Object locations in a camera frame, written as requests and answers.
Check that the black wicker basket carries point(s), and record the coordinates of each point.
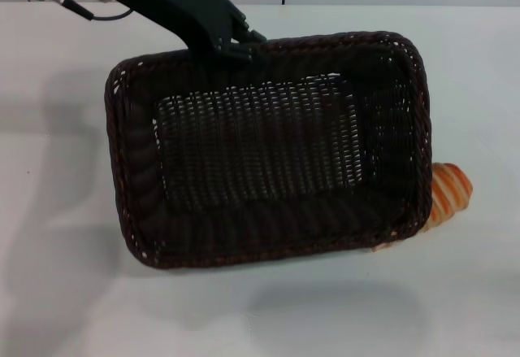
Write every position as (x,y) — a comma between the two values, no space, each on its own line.
(264,149)

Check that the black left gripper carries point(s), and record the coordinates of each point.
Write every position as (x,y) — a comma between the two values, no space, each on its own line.
(191,7)

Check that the orange striped bread roll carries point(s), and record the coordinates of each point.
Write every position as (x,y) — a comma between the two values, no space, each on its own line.
(449,190)

